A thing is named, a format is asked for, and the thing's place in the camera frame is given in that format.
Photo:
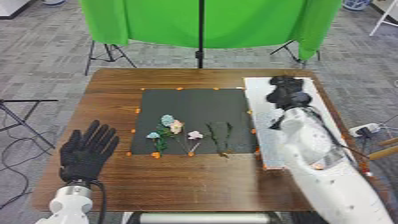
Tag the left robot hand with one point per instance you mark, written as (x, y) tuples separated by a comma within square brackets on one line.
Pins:
[(85, 156)]

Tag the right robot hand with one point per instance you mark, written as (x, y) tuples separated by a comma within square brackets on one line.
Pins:
[(288, 95)]

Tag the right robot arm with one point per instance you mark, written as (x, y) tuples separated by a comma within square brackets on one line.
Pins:
[(321, 156)]

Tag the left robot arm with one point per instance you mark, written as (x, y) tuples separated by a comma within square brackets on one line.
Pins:
[(69, 203)]

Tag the white sheet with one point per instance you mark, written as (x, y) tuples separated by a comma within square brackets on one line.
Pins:
[(259, 100)]

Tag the black tripod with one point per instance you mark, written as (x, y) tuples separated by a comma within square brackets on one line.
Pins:
[(108, 53), (293, 51)]

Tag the small blue flower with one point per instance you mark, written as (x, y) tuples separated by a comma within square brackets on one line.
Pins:
[(153, 135)]

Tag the green sprig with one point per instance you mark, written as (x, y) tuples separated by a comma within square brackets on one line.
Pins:
[(213, 131), (227, 133)]

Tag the dark mat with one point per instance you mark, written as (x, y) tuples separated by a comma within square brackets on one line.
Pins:
[(195, 106)]

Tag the white power strip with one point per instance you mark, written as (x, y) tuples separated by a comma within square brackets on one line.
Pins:
[(364, 129)]

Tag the black folding stand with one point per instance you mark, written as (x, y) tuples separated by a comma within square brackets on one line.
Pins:
[(23, 113)]

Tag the large blue flower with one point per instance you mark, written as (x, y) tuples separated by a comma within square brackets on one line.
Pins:
[(167, 120)]

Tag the peach flower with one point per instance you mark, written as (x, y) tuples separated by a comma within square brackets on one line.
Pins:
[(176, 126)]

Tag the pink flower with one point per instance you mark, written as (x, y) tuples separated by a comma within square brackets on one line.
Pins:
[(193, 135)]

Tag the black backdrop pole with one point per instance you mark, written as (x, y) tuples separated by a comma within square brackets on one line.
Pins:
[(201, 33)]

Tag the pale grey bar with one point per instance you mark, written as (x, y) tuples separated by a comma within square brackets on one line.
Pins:
[(204, 218)]

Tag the white stand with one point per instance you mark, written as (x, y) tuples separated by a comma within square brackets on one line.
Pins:
[(384, 18)]

